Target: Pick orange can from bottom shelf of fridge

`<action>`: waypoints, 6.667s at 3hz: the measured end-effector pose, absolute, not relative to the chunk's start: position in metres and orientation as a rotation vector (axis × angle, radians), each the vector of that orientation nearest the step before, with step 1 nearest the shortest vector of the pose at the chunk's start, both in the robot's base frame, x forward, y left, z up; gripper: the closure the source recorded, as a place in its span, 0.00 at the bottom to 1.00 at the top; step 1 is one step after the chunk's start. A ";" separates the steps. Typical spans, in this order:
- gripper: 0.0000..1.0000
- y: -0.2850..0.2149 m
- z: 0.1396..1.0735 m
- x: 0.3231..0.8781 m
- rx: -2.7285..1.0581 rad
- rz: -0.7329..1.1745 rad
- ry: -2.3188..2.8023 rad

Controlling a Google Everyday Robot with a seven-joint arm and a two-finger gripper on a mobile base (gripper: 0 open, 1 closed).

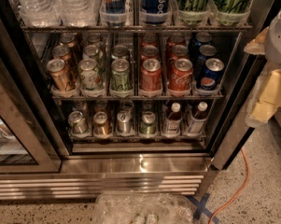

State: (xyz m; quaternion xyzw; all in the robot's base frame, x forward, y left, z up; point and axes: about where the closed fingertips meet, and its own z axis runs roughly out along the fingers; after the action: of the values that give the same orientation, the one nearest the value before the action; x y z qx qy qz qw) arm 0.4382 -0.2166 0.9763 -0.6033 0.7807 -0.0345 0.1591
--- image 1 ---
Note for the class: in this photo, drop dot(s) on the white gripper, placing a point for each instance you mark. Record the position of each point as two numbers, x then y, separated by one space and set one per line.
278 37

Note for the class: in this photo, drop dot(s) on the orange can bottom shelf front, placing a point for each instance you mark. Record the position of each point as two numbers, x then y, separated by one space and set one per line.
101 123

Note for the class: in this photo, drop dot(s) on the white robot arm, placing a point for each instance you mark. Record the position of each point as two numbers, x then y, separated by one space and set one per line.
272 42

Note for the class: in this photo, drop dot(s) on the blue pepsi can front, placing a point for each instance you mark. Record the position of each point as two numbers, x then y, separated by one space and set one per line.
210 74

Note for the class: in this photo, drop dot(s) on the right green tall can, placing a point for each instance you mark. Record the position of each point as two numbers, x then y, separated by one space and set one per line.
231 12

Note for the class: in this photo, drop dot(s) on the green tall can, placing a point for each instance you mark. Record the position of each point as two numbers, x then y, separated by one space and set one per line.
192 11
231 12

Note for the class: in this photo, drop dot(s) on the blue pepsi can back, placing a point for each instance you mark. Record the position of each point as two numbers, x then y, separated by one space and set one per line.
197 40

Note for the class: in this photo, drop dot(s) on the left green tall can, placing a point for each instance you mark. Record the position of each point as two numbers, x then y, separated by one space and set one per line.
192 11

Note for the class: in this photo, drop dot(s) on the red cola can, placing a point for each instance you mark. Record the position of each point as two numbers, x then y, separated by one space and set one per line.
180 75
177 52

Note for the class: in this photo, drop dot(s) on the red cola can front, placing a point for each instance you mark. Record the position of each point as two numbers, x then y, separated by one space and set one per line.
180 75

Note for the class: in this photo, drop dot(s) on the open fridge door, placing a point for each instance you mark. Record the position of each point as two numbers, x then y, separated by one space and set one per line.
233 131

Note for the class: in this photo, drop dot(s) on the orange red can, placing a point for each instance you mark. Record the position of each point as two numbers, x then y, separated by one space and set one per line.
149 52
151 72

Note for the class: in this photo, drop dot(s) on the orange red can middle front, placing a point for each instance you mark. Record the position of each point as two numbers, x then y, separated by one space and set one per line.
151 72

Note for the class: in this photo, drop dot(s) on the tall blue pepsi can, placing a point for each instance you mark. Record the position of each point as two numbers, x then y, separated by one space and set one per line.
154 11

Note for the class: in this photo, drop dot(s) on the red bull can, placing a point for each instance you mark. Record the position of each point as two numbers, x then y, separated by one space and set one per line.
114 13

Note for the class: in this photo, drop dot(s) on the silver can bottom shelf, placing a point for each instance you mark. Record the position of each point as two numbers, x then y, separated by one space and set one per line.
124 121

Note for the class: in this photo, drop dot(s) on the white green can middle front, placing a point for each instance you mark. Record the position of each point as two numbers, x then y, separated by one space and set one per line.
89 74

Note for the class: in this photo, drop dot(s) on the gold can middle back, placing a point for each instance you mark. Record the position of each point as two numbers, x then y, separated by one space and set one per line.
71 41

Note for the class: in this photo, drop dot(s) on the gold can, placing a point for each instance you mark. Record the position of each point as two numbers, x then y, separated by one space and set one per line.
65 53
71 41
61 75

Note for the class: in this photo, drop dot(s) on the white green can bottom shelf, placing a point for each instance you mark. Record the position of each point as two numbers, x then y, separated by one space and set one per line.
77 122

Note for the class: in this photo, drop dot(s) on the gold can middle front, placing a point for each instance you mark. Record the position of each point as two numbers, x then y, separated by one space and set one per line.
61 75

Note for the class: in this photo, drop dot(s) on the left glass fridge door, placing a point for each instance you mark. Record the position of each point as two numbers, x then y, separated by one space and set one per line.
24 146

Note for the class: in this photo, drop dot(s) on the right tea bottle white cap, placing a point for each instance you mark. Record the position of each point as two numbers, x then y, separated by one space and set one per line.
197 118

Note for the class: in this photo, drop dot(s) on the tea bottle white cap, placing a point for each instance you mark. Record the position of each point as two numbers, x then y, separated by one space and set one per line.
197 118
172 119

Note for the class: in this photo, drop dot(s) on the left tea bottle white cap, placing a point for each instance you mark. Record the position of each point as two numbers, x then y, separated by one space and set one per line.
172 119

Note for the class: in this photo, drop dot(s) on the right clear water bottle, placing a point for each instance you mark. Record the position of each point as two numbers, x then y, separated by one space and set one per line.
80 13

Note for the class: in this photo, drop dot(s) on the clear water bottle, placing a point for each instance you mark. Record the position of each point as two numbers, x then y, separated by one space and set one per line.
80 13
39 13

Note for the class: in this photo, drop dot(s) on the left clear water bottle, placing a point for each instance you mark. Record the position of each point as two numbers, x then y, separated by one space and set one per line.
39 13

